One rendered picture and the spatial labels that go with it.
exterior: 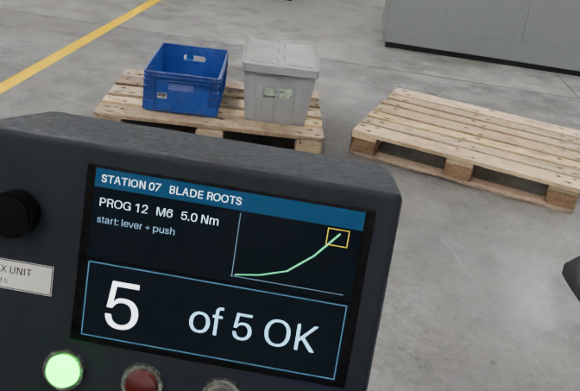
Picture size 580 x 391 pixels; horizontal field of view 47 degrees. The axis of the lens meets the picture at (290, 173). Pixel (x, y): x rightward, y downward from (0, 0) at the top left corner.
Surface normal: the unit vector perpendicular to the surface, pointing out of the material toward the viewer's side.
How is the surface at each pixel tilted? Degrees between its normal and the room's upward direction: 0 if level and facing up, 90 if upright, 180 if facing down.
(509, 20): 90
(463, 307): 0
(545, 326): 0
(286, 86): 96
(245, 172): 52
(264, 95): 95
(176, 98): 90
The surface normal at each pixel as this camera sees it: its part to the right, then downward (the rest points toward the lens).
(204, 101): 0.00, 0.42
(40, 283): -0.08, 0.15
